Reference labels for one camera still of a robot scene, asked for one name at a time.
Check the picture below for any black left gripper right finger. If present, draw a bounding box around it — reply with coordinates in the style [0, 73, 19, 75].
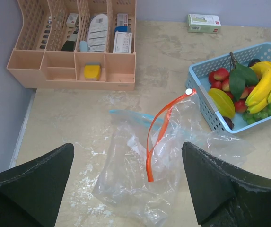
[182, 142, 271, 227]

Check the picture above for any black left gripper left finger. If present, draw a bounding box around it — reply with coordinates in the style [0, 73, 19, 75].
[0, 143, 74, 227]

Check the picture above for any clear orange-zipper bag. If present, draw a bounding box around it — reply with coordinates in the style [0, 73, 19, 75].
[92, 89, 254, 227]

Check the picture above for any yellow star fruit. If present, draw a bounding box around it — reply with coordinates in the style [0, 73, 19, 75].
[208, 88, 236, 119]

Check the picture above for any light blue plastic basket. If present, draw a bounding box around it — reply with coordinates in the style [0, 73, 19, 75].
[186, 42, 271, 134]

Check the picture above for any yellow banana bunch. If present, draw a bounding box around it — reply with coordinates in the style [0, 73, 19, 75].
[245, 61, 271, 114]

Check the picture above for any clear blue-zipper bag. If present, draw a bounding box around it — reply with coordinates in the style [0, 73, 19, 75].
[109, 105, 207, 155]

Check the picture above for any dark purple plum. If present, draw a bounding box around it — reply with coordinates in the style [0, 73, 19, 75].
[223, 116, 234, 130]

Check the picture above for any green grape bunch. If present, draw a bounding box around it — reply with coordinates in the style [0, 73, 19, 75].
[242, 98, 271, 124]

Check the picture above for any yellow grey eraser block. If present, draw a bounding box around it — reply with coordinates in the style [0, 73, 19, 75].
[84, 62, 101, 81]

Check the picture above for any peach desk organizer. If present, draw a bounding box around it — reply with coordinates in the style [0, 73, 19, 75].
[7, 0, 137, 91]

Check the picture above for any green white small box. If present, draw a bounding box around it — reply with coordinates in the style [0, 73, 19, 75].
[187, 14, 221, 34]

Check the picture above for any white striped card pack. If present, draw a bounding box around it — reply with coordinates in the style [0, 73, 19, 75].
[87, 14, 108, 52]

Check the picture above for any white blue boxed item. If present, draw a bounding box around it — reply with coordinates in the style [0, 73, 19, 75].
[113, 13, 133, 53]

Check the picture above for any black grey scraper tool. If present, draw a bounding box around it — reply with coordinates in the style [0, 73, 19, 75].
[61, 13, 79, 52]

